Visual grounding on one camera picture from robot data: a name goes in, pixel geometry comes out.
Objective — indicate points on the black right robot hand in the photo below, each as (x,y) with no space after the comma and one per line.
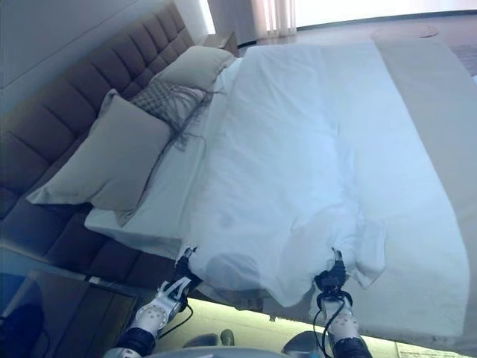
(331,279)

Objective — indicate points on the white duvet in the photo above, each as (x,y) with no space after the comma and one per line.
(268,168)

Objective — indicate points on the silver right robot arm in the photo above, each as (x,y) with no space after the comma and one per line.
(344,320)

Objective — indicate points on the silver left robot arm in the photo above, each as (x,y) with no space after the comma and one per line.
(153,317)

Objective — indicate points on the beige bed runner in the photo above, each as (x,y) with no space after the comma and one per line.
(428,112)

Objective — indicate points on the silver right robot leg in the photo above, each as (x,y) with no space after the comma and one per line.
(302,345)

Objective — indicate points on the silver robot leg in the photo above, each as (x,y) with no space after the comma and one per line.
(302,345)
(208,343)

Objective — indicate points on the silver left robot leg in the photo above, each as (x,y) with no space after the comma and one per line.
(208,343)

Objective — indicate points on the large beige pillow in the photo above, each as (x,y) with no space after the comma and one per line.
(112,160)
(201,63)

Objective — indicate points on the woven fringed cushion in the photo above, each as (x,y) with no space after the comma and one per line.
(156,97)

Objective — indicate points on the brown wooden nightstand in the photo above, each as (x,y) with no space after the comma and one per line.
(220,40)
(74,309)

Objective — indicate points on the beige drape curtain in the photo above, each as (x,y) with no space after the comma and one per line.
(272,18)

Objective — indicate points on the brown tufted headboard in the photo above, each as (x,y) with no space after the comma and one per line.
(74,93)

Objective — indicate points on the brown upholstered bed frame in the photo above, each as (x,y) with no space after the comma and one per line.
(56,231)

